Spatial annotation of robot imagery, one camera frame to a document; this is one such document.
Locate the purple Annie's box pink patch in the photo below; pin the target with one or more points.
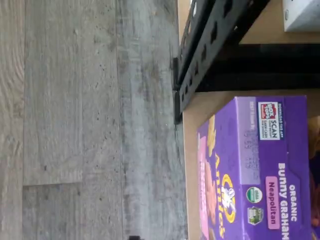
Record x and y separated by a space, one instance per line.
250 162

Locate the black metal shelf rack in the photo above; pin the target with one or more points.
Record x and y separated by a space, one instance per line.
212 37
188 37

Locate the tall white patterned box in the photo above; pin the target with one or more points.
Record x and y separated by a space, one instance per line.
302 15

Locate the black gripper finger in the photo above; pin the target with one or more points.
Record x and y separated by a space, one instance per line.
134 238

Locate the purple Annie's snack box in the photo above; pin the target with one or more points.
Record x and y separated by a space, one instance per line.
315 175

